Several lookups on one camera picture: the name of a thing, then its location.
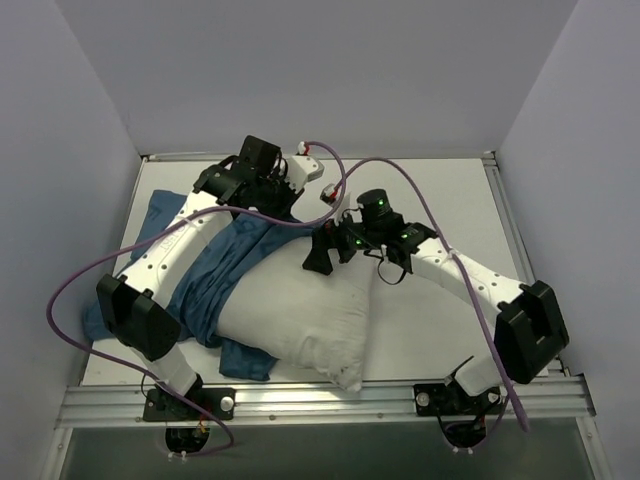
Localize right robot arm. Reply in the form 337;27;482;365
303;189;569;413

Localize white pillow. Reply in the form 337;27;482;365
216;237;375;392

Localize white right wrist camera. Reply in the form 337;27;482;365
320;183;350;207

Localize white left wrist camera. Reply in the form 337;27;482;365
285;155;324;193

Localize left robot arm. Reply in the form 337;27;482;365
96;135;323;419

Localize aluminium right side rail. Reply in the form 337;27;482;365
482;159;569;384

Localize aluminium front rail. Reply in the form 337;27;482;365
55;376;596;428

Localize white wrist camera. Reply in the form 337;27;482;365
285;155;324;193
320;183;350;207

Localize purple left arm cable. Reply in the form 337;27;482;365
45;140;351;457

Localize aluminium rail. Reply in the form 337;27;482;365
55;376;596;428
482;159;569;384
143;151;497;166

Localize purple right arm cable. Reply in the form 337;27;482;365
327;157;531;454

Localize black thin right cable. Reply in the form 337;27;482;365
377;252;409;287

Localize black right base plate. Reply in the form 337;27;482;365
413;381;503;417

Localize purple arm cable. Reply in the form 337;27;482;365
45;140;351;457
327;157;531;454

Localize blue cartoon print pillowcase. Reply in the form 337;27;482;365
82;190;312;381

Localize aluminium back rail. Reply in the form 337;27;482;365
143;151;497;166

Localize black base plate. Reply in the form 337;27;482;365
142;387;236;423
413;381;503;417

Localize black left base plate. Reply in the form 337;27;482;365
142;387;236;423

